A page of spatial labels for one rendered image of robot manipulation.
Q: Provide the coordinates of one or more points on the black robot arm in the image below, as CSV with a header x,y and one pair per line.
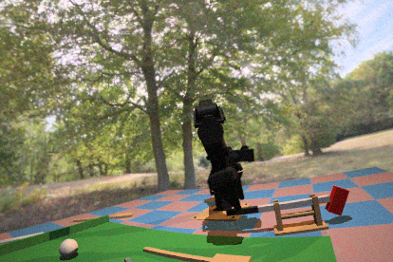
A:
x,y
208,118

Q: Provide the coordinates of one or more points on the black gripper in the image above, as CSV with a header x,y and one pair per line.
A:
x,y
225,178

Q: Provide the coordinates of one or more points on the tan ball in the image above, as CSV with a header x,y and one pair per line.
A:
x,y
68,248

